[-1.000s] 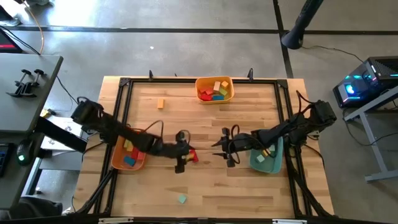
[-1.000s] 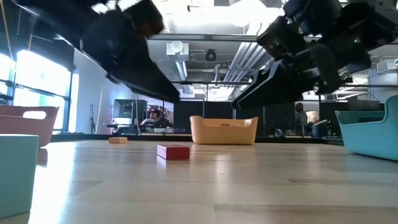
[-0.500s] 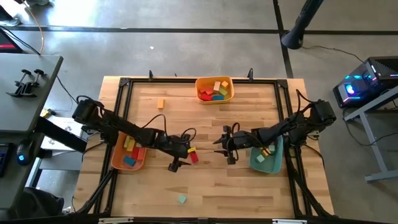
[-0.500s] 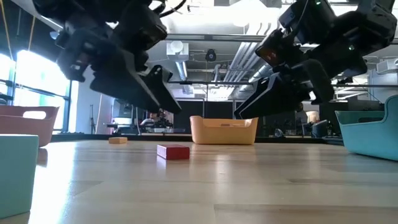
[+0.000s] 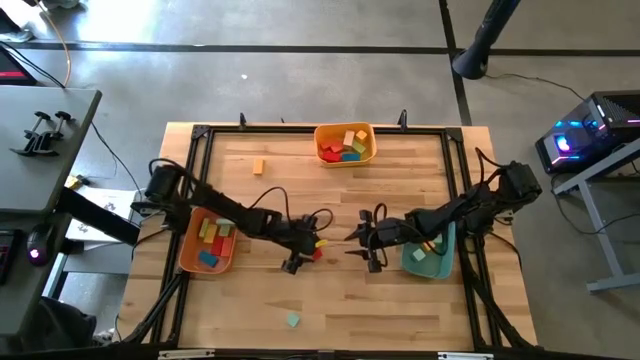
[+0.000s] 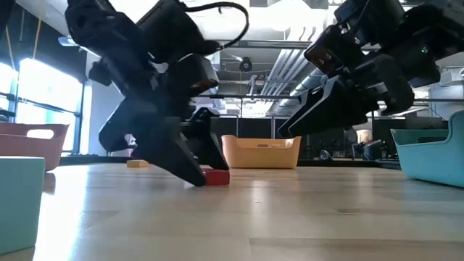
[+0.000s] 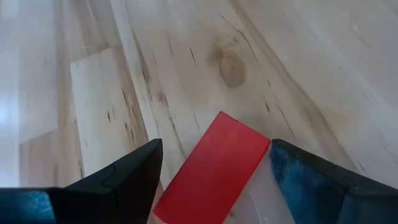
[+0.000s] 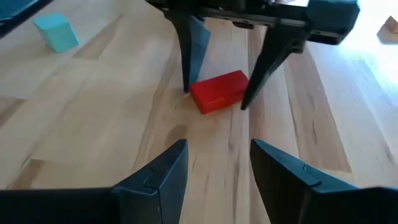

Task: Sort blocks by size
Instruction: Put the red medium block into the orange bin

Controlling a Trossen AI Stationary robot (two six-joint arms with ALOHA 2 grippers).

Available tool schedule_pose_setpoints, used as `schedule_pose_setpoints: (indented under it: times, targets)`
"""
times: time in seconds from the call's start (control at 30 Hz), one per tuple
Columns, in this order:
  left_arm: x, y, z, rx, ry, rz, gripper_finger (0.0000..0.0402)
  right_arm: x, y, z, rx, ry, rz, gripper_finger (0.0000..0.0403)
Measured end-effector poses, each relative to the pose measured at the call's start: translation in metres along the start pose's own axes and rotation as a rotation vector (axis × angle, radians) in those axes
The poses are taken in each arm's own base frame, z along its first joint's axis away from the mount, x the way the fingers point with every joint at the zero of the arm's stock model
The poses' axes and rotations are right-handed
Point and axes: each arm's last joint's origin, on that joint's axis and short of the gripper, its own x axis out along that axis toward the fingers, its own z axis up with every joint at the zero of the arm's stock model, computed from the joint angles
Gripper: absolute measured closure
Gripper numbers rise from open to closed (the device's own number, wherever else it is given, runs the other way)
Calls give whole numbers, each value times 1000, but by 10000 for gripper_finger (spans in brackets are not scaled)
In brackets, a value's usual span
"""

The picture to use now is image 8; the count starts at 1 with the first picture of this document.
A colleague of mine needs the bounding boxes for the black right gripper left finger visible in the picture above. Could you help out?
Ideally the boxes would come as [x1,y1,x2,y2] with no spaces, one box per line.
[0,138,190,224]

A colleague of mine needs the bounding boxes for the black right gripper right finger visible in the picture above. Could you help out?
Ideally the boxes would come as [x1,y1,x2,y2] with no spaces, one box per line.
[249,138,398,224]

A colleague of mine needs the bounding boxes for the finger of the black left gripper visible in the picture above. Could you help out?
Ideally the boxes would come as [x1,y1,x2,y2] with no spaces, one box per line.
[241,26,308,111]
[167,10,193,94]

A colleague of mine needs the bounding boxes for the dark blue block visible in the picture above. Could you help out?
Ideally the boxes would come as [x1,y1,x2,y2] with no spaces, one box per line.
[188,14,212,85]

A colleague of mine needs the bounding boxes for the red block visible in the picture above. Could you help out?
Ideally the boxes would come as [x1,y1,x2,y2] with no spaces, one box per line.
[189,70,250,115]

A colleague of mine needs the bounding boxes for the pale teal block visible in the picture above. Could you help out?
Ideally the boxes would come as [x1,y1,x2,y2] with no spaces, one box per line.
[32,12,80,54]

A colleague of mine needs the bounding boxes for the light orange flat block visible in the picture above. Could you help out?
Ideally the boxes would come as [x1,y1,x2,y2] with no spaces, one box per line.
[384,15,398,34]

